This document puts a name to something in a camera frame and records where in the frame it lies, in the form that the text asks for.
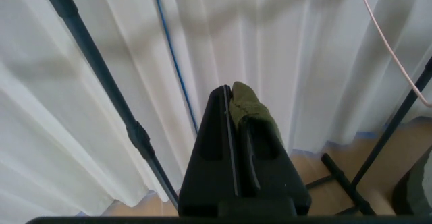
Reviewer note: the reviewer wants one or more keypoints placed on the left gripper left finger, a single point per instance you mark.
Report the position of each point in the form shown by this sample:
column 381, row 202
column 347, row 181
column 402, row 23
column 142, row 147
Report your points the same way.
column 209, row 170

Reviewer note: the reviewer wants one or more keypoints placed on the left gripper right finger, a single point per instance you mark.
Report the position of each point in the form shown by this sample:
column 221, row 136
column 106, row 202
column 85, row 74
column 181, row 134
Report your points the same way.
column 273, row 176

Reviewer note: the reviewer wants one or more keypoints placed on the green long-sleeved shirt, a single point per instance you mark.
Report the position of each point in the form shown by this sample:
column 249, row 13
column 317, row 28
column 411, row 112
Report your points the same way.
column 246, row 106

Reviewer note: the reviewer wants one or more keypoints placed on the pink clothes hanger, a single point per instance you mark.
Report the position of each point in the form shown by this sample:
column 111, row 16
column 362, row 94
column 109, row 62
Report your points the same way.
column 391, row 50

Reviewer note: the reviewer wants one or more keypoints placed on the black clothes rack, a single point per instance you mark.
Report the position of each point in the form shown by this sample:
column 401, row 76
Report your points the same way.
column 101, row 72

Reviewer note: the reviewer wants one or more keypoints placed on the beige curtain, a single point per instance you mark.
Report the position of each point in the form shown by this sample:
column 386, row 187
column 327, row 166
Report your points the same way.
column 270, row 31

